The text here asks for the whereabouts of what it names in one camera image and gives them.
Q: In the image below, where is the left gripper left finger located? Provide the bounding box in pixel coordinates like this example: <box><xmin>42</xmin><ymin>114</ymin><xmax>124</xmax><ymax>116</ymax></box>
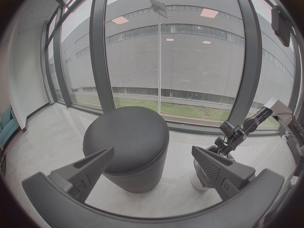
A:
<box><xmin>49</xmin><ymin>147</ymin><xmax>115</xmax><ymax>202</ymax></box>

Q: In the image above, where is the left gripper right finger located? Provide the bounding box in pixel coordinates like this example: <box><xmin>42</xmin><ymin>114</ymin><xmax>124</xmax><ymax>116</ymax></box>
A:
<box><xmin>192</xmin><ymin>146</ymin><xmax>257</xmax><ymax>199</ymax></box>

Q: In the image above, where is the black plastic bag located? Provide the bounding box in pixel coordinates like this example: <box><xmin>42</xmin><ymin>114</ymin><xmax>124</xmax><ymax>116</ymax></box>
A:
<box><xmin>193</xmin><ymin>145</ymin><xmax>236</xmax><ymax>190</ymax></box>

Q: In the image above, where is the dark grey round chair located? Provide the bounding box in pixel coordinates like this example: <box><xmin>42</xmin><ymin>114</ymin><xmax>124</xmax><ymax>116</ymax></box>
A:
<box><xmin>82</xmin><ymin>106</ymin><xmax>170</xmax><ymax>194</ymax></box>

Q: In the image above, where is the teal chair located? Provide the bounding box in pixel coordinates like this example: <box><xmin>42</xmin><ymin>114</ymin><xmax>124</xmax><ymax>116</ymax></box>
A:
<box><xmin>0</xmin><ymin>105</ymin><xmax>19</xmax><ymax>151</ymax></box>

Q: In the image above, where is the window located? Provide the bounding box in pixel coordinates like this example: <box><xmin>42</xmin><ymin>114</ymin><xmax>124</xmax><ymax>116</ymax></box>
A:
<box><xmin>40</xmin><ymin>0</ymin><xmax>304</xmax><ymax>137</ymax></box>

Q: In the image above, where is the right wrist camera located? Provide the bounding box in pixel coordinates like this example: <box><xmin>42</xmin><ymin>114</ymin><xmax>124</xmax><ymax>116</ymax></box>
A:
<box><xmin>214</xmin><ymin>137</ymin><xmax>226</xmax><ymax>149</ymax></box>

